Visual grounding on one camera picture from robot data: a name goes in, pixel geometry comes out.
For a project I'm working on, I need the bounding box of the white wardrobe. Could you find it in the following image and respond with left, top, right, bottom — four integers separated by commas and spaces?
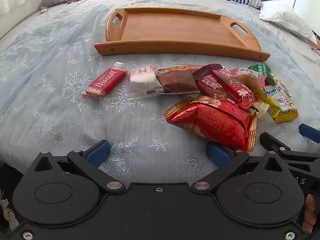
274, 0, 320, 38

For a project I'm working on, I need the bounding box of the green snack packet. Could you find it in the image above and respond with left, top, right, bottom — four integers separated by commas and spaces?
248, 63, 277, 85

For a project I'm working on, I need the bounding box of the yellow snack packet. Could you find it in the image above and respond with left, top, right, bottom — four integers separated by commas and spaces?
254, 85, 299, 123

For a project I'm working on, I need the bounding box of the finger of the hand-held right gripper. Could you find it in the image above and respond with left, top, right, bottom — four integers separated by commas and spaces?
298, 123, 320, 144
259, 132, 320, 159

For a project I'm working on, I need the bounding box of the pink bread packet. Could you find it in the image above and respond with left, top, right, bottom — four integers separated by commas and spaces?
230, 67, 265, 90

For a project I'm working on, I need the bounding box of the red and brown wafer bar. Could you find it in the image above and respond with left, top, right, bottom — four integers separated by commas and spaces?
192, 63, 227, 99
211, 69, 259, 110

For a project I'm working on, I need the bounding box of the red biscuit packet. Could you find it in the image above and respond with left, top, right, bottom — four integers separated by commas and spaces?
80, 62, 128, 100

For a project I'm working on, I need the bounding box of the large red puffed packet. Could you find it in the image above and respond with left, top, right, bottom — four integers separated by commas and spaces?
164, 95, 258, 153

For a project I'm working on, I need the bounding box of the white cake packet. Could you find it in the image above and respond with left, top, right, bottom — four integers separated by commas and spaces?
126, 65, 164, 100

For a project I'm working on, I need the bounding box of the brown chocolate cake packet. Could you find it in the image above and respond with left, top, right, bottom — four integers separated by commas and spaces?
155, 64, 204, 95

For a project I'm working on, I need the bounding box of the wooden serving tray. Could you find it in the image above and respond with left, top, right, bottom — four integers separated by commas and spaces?
94, 7, 271, 62

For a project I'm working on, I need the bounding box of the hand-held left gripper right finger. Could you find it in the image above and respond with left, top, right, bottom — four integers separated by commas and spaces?
191, 141, 290, 194

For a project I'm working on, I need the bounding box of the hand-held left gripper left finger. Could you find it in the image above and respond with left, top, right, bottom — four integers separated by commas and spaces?
30, 140, 125, 193

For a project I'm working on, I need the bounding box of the white pillow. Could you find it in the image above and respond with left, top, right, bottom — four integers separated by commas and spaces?
260, 0, 318, 43

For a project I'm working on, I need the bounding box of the person's right hand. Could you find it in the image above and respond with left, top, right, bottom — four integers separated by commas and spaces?
302, 194, 317, 233

